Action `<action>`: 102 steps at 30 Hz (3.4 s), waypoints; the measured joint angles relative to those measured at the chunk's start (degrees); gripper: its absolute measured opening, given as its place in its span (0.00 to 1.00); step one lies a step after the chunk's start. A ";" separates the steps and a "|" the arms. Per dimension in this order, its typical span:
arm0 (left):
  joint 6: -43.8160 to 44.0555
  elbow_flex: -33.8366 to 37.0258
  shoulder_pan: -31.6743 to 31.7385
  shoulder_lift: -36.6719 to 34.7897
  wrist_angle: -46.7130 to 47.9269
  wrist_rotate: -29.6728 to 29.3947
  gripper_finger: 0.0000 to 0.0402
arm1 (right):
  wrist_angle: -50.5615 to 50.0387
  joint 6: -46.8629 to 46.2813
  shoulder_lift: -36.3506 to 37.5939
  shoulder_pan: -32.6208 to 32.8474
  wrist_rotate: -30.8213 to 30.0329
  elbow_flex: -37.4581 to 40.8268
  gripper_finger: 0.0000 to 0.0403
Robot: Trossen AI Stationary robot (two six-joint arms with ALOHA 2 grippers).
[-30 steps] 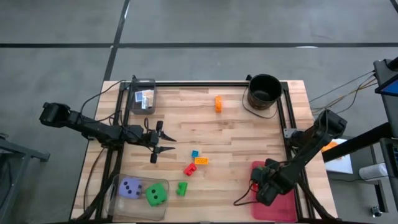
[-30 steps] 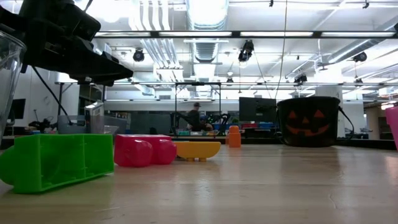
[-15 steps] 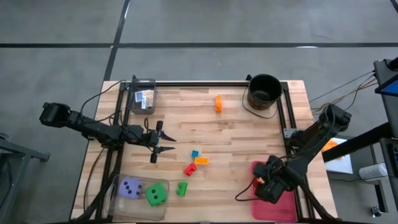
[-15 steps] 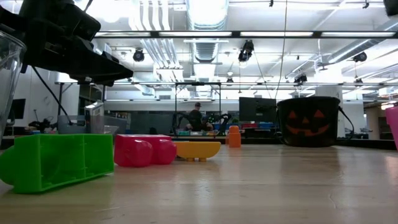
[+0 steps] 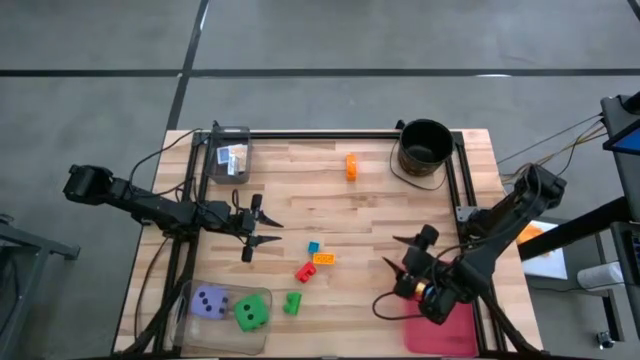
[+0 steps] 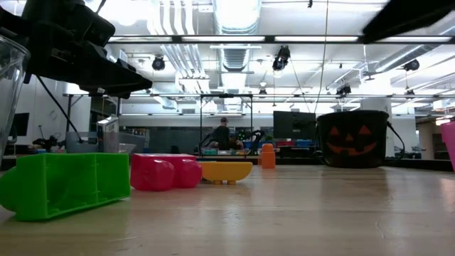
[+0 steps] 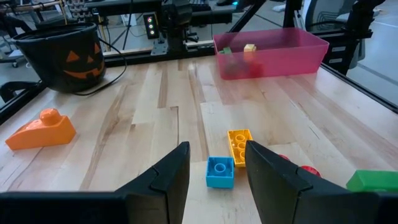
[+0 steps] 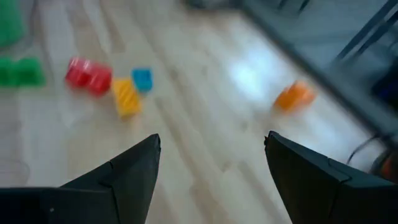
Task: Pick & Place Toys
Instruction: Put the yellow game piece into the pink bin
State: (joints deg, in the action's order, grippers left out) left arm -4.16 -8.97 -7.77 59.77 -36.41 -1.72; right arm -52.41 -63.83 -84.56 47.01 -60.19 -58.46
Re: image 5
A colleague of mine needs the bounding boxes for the pink plastic tray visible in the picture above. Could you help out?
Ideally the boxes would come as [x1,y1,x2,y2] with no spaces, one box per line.
[403,299,479,357]

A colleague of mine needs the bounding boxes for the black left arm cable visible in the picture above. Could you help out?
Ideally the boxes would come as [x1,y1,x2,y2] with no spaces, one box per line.
[127,127,202,199]

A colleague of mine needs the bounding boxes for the clear plastic bin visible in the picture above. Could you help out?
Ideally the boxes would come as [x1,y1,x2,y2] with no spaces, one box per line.
[172,279,274,356]

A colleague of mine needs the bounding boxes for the grey side table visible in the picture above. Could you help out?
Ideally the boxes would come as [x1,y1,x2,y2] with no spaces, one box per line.
[0,213,81,360]

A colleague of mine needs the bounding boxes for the black bar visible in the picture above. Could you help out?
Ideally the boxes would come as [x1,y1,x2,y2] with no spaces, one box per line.
[517,197,640,262]

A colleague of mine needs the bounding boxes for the orange object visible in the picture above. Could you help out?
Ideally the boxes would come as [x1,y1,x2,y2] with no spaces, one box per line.
[516,223,547,247]

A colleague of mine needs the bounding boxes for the white paper sheet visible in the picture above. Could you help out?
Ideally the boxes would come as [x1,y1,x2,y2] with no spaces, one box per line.
[517,219,570,281]

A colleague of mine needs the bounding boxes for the blue tablet screen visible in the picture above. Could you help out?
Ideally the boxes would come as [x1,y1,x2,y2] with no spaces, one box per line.
[602,127,640,156]

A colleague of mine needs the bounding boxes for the red toy brick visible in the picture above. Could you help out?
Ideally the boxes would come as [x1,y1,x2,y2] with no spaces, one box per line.
[294,261,318,284]

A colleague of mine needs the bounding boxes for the short green toy brick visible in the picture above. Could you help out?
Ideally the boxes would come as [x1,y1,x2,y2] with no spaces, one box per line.
[283,292,303,317]

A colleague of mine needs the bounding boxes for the grey translucent plastic bin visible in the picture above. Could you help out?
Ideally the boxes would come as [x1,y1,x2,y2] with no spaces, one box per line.
[204,125,253,185]

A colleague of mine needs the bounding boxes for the paper towel roll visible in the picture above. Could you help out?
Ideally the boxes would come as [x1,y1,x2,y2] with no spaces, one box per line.
[576,260,626,291]

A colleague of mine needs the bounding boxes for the thin tan cable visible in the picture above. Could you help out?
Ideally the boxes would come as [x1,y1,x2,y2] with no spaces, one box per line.
[497,113,609,186]

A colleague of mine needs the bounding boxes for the black bucket cable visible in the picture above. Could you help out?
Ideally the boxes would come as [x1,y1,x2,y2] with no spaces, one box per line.
[388,139,450,193]

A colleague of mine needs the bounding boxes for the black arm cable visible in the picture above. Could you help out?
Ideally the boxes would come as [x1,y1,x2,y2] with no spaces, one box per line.
[127,127,202,199]
[371,291,432,322]

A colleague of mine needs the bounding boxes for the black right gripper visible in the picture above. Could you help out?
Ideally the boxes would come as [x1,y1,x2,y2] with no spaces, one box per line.
[382,223,440,301]

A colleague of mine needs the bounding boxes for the green foam die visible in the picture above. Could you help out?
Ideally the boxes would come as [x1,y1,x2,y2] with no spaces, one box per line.
[233,293,271,333]

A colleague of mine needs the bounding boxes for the black equipment stand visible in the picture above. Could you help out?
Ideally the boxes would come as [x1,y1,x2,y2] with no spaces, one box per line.
[599,92,640,346]

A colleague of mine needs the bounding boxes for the purple foam die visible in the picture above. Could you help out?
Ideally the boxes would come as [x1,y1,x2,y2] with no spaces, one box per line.
[191,284,230,320]

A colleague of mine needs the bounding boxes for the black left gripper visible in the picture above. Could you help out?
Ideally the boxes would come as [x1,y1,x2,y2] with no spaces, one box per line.
[227,193,285,264]

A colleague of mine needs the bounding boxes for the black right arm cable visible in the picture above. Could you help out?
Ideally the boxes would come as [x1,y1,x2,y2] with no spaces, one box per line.
[371,291,432,322]

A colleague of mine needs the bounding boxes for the black pumpkin face bucket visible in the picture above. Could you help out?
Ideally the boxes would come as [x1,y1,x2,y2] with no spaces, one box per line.
[397,118,455,177]

